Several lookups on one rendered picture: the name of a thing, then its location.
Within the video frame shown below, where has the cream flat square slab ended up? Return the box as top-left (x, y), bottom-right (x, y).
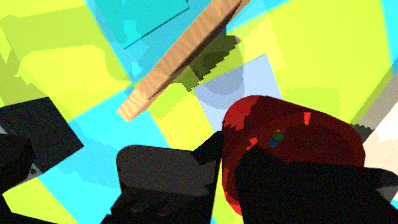
top-left (354, 71), bottom-right (398, 175)

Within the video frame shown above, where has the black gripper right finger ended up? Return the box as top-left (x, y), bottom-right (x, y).
top-left (234, 144), bottom-right (398, 224)

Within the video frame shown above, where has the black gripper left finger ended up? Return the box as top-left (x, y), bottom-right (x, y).
top-left (116, 130), bottom-right (224, 224)

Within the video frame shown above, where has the green marble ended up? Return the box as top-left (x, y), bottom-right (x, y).
top-left (274, 133), bottom-right (283, 141)

